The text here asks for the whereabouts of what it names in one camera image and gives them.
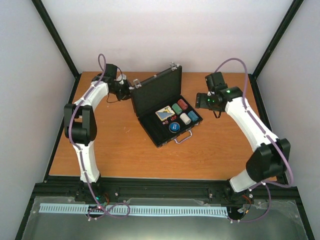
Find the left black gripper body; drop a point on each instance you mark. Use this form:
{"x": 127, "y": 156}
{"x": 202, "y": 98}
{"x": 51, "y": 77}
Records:
{"x": 122, "y": 92}

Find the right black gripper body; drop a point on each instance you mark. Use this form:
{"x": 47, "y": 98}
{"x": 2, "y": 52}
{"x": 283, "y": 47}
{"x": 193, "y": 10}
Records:
{"x": 208, "y": 104}

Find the blue poker chip stack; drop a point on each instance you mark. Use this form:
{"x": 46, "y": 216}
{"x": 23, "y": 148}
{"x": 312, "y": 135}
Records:
{"x": 193, "y": 116}

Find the red poker chip stack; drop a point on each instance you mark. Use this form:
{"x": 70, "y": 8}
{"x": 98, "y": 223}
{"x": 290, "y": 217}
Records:
{"x": 182, "y": 104}

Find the white poker chip stack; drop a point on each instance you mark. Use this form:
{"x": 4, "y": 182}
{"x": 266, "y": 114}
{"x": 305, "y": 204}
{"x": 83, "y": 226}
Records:
{"x": 185, "y": 118}

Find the green poker chip stack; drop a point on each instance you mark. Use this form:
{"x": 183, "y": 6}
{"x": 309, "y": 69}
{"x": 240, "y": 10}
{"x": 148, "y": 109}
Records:
{"x": 177, "y": 109}

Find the orange dealer button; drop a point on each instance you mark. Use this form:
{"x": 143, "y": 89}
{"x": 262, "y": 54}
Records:
{"x": 174, "y": 127}

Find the playing card deck box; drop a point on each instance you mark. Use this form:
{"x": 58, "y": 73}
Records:
{"x": 165, "y": 113}

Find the black poker set case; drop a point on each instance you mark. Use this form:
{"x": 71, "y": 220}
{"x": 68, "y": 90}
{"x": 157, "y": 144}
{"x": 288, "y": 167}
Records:
{"x": 156, "y": 92}

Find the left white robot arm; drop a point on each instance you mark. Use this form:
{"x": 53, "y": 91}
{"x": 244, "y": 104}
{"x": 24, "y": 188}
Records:
{"x": 80, "y": 125}

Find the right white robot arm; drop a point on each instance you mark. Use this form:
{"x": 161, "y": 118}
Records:
{"x": 269, "y": 153}

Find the left black frame post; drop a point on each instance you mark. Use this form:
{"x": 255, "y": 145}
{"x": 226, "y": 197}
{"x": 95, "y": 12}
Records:
{"x": 46, "y": 19}

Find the black frame post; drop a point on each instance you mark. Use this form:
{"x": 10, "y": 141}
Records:
{"x": 279, "y": 33}
{"x": 46, "y": 19}

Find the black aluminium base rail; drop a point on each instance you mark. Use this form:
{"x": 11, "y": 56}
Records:
{"x": 118, "y": 189}

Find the light blue cable duct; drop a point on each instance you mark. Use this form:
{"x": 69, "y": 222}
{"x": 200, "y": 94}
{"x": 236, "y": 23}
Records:
{"x": 135, "y": 210}

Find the right black frame post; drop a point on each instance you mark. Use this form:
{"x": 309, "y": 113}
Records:
{"x": 279, "y": 33}

